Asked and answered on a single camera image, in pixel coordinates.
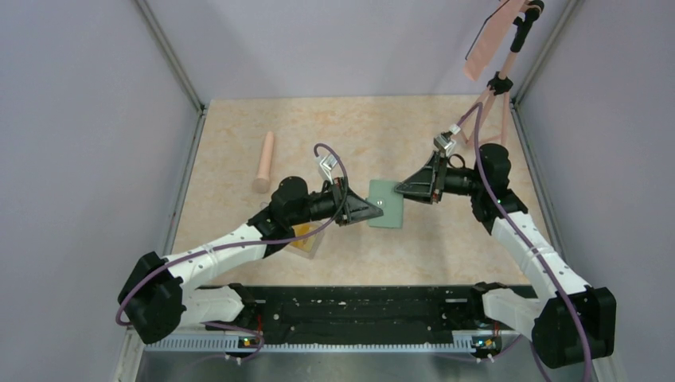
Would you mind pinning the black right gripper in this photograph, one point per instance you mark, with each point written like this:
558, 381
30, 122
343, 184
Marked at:
423, 180

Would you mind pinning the gold VIP credit card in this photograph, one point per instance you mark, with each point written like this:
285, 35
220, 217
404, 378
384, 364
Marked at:
305, 237

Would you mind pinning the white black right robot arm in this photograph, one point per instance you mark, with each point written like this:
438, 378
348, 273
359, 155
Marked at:
571, 321

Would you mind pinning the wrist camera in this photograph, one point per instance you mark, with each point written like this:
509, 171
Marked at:
445, 142
326, 165

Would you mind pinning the pink tripod stand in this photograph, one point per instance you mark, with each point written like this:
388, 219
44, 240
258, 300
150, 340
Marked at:
500, 84

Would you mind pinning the pink flat panel on tripod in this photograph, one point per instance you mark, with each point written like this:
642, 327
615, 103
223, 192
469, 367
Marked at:
490, 37

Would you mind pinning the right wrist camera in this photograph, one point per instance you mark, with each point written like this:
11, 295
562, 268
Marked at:
445, 142

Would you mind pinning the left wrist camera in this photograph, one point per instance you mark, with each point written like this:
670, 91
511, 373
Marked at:
326, 165

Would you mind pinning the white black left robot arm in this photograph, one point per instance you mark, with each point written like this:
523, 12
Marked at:
162, 294

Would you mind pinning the grey slotted cable duct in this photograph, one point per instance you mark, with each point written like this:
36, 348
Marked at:
235, 344

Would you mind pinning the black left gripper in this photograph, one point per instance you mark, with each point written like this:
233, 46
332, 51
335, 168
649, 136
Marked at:
353, 202

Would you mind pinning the pink cylindrical handle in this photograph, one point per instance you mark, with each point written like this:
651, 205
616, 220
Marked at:
261, 182

